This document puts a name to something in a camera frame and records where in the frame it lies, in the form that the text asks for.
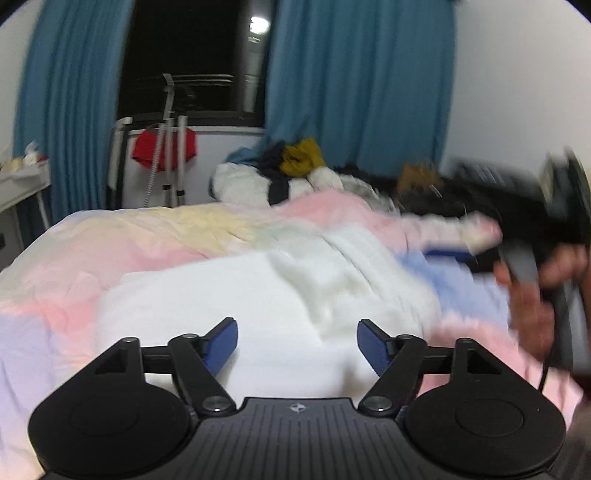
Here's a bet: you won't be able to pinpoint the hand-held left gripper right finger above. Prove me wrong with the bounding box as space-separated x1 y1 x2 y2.
356 318 502 414

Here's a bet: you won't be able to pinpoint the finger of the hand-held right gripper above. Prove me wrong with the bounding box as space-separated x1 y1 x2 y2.
424 247 502 274

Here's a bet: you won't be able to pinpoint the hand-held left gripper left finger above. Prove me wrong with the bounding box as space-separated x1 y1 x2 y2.
95 318 239 414

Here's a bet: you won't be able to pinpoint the white pants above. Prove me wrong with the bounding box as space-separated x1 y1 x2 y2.
95 228 444 407

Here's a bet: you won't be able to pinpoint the person's right hand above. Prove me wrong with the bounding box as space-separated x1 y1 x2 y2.
493 244 591 361

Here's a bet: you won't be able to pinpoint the brown paper bag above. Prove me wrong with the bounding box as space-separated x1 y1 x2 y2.
398 161 444 192

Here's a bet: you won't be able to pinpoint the grey crumpled cloth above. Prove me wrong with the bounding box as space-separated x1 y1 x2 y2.
342 178 384 200

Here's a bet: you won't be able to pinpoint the pastel tie-dye duvet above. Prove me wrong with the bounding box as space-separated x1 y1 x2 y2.
0 189 587 480

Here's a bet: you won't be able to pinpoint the white pillow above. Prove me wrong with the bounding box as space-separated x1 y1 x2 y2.
210 161 273 204

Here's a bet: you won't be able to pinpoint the mustard yellow garment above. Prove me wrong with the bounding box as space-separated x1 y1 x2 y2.
281 137 326 177

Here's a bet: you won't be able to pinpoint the black garment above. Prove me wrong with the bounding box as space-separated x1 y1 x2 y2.
259 141 291 204

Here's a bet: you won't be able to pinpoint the blue curtain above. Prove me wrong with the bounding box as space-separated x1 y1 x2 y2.
263 0 458 171
11 0 137 222

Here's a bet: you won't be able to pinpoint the red cloth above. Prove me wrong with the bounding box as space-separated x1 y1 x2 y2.
130 129 199 169

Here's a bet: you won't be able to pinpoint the black metal rack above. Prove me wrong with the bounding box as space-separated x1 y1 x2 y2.
107 117 134 210

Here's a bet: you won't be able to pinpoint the white dressing table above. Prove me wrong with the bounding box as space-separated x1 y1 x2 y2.
0 157 51 273

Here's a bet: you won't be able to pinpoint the white tissue box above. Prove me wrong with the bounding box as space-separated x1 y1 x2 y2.
23 141 49 165

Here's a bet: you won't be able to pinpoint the dark window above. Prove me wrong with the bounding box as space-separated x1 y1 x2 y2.
117 0 278 127

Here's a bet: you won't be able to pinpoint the black cable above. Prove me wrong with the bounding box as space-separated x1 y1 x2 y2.
538 355 558 396

